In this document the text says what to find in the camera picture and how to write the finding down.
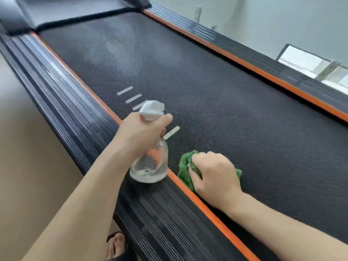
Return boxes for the person's left hand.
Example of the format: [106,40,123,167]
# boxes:
[110,112,173,166]

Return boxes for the person's right hand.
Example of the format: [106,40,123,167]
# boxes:
[187,151,244,212]

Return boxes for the green cloth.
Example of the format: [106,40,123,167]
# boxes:
[177,150,243,193]

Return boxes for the clear spray bottle white trigger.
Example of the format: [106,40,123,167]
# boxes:
[129,100,169,184]

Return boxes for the black orange-striped treadmill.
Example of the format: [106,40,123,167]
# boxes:
[0,0,348,261]

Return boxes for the person's left forearm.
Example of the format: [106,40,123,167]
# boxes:
[20,148,131,261]

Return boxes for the person's right forearm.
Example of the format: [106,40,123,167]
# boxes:
[225,191,348,261]

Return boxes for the person's left foot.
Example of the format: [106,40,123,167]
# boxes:
[107,233,125,260]

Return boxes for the black left slipper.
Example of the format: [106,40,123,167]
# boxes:
[106,231,136,261]

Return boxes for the black-framed low window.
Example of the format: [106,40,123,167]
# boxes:
[276,43,348,95]

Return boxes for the grey metal bracket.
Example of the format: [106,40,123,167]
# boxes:
[194,5,219,31]

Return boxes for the grey metal post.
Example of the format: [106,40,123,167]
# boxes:
[315,61,342,82]

